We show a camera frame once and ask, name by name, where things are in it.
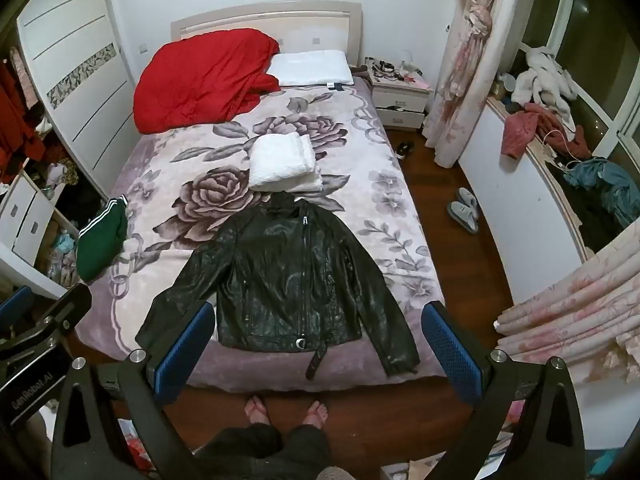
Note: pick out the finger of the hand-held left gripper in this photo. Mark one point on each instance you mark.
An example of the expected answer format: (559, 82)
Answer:
(70, 307)
(15, 305)

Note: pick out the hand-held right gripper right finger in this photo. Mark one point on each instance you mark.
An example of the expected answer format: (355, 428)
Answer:
(452, 355)

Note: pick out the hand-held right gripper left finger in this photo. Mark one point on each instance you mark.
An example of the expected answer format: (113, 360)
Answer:
(184, 347)

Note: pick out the black leather jacket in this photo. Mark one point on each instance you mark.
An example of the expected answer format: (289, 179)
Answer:
(290, 280)

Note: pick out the person's left forearm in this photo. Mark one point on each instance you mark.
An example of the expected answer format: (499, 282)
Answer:
(35, 445)

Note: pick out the hanging red clothes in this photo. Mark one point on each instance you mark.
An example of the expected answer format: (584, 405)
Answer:
(15, 120)

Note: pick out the green striped garment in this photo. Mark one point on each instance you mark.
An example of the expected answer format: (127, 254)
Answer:
(100, 245)

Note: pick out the white open drawer unit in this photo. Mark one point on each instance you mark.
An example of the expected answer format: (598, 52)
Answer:
(25, 210)

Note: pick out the person's left foot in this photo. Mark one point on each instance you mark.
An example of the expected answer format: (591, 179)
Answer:
(257, 410)

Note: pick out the person's foot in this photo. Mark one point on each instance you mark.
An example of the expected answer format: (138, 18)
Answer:
(257, 410)
(317, 412)

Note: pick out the loose pink floral curtain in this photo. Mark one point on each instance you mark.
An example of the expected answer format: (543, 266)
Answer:
(575, 310)

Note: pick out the person's legs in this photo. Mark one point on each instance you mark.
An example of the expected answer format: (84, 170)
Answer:
(265, 452)

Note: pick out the leopard print garment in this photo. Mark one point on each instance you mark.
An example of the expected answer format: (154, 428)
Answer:
(64, 172)

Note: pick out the grey slipper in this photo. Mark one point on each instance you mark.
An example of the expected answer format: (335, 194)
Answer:
(470, 199)
(461, 217)

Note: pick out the person's right foot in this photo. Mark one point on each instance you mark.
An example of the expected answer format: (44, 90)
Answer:
(317, 412)

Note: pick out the purple floral blanket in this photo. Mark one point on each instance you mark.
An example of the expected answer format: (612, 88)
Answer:
(210, 195)

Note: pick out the dark garment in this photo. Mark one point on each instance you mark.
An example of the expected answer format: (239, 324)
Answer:
(590, 220)

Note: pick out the black shoe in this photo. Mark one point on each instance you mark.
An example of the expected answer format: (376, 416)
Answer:
(405, 150)

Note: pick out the white folded towel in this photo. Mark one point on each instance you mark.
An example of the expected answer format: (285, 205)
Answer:
(282, 160)

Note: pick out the teal garment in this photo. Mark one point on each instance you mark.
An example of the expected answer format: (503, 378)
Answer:
(607, 185)

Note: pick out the pink red garment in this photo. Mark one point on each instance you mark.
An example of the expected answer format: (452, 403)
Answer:
(520, 130)

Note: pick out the white nightstand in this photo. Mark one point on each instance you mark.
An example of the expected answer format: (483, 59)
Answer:
(400, 105)

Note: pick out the red garment on bed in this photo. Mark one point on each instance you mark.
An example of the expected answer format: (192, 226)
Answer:
(200, 80)

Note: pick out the white wardrobe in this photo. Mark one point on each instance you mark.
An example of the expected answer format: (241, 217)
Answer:
(75, 35)

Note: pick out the white fluffy garment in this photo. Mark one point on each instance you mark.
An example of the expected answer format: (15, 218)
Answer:
(542, 80)

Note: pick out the clutter of small toiletries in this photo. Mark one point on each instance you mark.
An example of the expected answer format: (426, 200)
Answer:
(395, 70)

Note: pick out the tied pink floral curtain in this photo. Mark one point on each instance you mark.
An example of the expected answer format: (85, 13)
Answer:
(465, 60)

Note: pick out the white pillow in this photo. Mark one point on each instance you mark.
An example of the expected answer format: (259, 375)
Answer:
(310, 67)

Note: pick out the beige bed headboard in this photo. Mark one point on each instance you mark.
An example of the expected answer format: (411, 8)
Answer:
(300, 17)

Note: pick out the window frame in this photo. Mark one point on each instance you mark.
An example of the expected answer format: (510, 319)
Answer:
(565, 5)

